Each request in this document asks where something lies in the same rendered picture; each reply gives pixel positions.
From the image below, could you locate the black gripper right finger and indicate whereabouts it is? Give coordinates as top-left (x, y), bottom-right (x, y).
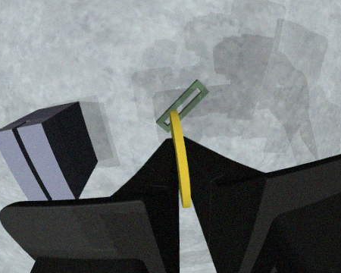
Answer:
top-left (183, 136), bottom-right (341, 273)

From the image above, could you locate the grey box lid with narrow slot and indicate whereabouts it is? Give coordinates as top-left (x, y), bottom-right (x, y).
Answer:
top-left (0, 115), bottom-right (83, 201)

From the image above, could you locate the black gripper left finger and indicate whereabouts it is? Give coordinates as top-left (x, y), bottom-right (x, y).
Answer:
top-left (0, 137), bottom-right (180, 273)

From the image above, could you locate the dark grey box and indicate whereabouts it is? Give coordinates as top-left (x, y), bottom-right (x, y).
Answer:
top-left (8, 101), bottom-right (98, 188)

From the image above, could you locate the gold coin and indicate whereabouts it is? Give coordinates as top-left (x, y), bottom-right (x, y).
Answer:
top-left (170, 109), bottom-right (191, 209)

